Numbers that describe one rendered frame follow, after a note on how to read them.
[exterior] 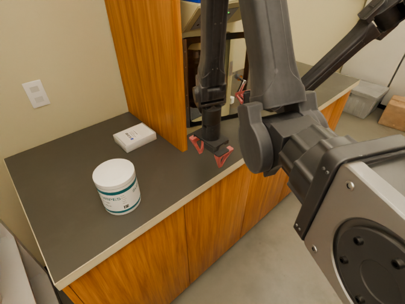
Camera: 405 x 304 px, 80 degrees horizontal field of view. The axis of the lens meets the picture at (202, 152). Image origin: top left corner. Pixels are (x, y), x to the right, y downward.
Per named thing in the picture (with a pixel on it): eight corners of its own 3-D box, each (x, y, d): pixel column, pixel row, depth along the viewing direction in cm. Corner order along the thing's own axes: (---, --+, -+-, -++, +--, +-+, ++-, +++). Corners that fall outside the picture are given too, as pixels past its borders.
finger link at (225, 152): (217, 155, 84) (218, 133, 78) (232, 165, 80) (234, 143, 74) (202, 164, 81) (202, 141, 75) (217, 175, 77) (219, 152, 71)
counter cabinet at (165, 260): (75, 262, 166) (7, 165, 108) (260, 141, 271) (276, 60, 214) (122, 356, 127) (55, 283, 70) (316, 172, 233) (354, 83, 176)
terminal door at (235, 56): (185, 127, 115) (181, 37, 90) (242, 116, 124) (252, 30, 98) (186, 128, 115) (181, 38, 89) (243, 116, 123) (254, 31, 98)
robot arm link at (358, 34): (391, -2, 64) (405, 22, 70) (377, -9, 67) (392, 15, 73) (269, 111, 87) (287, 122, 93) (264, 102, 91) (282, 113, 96)
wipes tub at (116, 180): (97, 199, 88) (85, 169, 79) (130, 182, 95) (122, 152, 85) (114, 222, 81) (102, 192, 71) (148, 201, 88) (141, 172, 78)
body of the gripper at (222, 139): (207, 129, 82) (207, 110, 77) (229, 143, 76) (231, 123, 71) (192, 137, 79) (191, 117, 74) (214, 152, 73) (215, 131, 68)
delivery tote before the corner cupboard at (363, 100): (320, 104, 338) (328, 81, 317) (334, 95, 358) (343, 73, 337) (365, 122, 303) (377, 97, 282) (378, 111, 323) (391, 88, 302)
